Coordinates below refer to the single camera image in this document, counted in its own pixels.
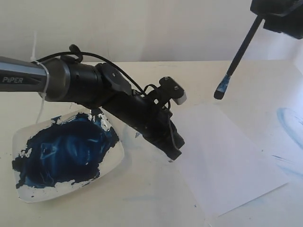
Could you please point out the black paintbrush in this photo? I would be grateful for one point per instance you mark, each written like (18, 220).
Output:
(222, 87)

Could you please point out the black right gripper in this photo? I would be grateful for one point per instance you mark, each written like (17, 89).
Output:
(282, 16)

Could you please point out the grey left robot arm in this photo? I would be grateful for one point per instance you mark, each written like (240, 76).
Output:
(66, 79)

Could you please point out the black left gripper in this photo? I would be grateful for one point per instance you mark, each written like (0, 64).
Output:
(149, 119)

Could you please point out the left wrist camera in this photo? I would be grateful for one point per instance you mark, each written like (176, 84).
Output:
(170, 89)

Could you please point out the white paper sheet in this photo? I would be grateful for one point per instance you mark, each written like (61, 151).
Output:
(223, 168)

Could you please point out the white plate with blue paint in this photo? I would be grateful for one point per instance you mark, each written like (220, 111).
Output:
(66, 153)

